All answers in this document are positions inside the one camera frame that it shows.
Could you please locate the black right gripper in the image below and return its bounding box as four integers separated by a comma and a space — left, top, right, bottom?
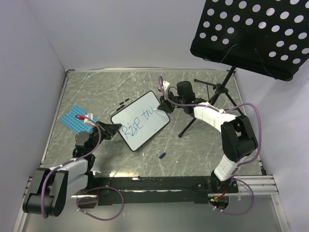
158, 90, 185, 114

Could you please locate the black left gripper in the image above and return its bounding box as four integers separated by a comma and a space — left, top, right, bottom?
88, 120, 122, 153

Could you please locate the small black-framed whiteboard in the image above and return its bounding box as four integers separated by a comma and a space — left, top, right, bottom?
110, 91, 170, 151

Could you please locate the blue marker cap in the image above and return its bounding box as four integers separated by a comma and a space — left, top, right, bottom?
159, 152, 166, 159

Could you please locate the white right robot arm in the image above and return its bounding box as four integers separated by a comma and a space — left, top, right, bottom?
157, 76, 261, 192

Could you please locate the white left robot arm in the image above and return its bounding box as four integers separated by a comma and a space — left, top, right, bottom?
22, 121, 122, 218

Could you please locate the blue studded building plate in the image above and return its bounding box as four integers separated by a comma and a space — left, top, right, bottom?
60, 105, 92, 134

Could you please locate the black perforated music stand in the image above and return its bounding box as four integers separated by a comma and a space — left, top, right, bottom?
178, 0, 309, 138

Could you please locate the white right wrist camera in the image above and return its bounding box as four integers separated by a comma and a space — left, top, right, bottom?
162, 81, 170, 92

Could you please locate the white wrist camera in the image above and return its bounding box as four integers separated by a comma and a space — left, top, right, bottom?
162, 81, 170, 92
77, 113, 96, 128

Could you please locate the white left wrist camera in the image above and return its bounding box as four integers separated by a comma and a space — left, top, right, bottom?
77, 113, 96, 128

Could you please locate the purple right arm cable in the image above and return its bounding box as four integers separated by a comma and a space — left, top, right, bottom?
157, 75, 263, 167

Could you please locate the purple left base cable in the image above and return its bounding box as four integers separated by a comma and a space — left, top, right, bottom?
76, 186, 125, 221

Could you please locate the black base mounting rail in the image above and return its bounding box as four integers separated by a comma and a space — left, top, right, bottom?
75, 176, 239, 206

